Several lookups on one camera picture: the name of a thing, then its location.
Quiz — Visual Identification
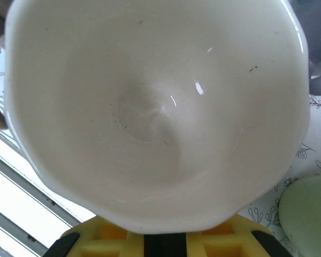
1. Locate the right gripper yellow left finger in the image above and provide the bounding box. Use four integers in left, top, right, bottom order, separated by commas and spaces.
47, 216, 166, 257

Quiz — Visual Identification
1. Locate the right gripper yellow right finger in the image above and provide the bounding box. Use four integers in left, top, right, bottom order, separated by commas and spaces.
165, 214, 295, 257

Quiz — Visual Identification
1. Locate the light green mug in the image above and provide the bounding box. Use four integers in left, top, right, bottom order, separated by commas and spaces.
279, 176, 321, 254

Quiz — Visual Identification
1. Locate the white fluted mug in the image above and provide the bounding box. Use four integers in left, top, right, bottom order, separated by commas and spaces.
4, 0, 311, 236

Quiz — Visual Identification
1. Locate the aluminium table rail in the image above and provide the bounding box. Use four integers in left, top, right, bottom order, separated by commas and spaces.
0, 130, 97, 257

